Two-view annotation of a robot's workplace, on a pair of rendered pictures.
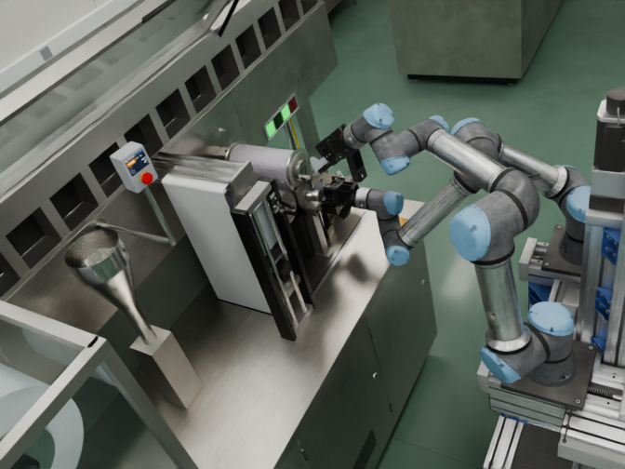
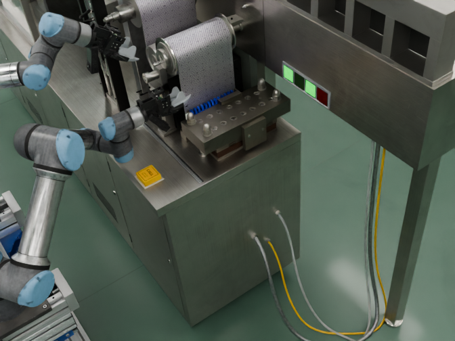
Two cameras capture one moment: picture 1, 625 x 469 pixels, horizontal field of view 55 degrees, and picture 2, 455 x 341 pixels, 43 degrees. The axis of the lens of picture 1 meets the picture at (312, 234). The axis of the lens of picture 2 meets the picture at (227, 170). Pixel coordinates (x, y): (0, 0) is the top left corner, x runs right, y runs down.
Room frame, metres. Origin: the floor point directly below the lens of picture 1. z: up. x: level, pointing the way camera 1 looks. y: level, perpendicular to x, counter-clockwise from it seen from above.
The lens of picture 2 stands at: (2.47, -1.69, 2.39)
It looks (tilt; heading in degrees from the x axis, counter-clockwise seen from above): 44 degrees down; 109
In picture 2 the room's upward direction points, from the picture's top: 6 degrees counter-clockwise
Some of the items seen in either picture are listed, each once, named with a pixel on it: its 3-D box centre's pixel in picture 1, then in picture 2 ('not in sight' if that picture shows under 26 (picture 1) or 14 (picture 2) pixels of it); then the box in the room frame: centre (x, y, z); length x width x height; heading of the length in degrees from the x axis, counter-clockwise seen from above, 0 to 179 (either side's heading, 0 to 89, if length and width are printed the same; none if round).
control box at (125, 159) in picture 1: (136, 167); not in sight; (1.30, 0.36, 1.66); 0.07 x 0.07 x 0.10; 40
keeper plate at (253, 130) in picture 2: not in sight; (254, 133); (2.02, -0.06, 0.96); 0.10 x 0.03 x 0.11; 50
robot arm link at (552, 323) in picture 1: (549, 329); not in sight; (0.99, -0.54, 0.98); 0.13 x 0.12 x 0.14; 108
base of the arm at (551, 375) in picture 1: (550, 354); not in sight; (0.99, -0.55, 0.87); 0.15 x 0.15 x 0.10
